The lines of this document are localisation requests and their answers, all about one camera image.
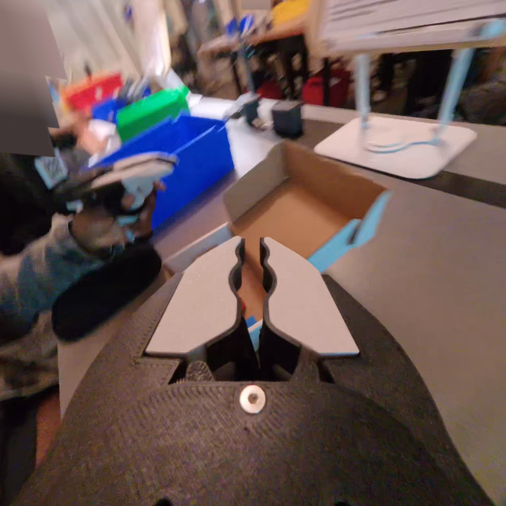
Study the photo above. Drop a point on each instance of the red plastic bin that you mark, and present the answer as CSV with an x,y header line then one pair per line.
x,y
95,91

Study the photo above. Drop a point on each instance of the person's left hand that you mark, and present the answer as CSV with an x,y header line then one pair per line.
x,y
102,229

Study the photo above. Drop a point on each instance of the grey desk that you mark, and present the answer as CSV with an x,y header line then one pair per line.
x,y
435,284

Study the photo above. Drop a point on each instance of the yellow object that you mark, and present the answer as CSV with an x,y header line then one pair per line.
x,y
290,11

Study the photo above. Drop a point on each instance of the grey black desk device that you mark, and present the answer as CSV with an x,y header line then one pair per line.
x,y
249,108

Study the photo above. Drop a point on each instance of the instruction sign stand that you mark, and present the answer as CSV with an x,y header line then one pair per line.
x,y
399,146

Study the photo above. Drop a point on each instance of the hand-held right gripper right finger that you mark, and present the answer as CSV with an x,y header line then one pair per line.
x,y
304,308

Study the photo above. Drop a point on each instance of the red bag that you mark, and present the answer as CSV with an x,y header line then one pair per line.
x,y
324,89

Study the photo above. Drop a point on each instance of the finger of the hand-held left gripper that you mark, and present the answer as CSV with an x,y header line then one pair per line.
x,y
138,166
148,182

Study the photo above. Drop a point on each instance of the black soft pad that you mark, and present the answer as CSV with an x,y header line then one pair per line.
x,y
106,292

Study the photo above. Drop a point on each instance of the blue plastic bin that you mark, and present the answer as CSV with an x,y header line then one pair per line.
x,y
197,158

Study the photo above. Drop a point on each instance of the small black box device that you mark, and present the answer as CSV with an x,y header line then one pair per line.
x,y
287,118

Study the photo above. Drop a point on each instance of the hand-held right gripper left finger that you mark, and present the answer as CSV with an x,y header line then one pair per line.
x,y
197,308

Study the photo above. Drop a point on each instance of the cardboard box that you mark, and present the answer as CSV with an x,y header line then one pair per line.
x,y
300,205

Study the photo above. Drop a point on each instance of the green plastic bin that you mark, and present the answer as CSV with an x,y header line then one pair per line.
x,y
152,110

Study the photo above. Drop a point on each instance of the person's left forearm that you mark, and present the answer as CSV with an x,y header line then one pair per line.
x,y
35,284

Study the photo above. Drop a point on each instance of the wooden top background table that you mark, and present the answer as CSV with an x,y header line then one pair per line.
x,y
276,35

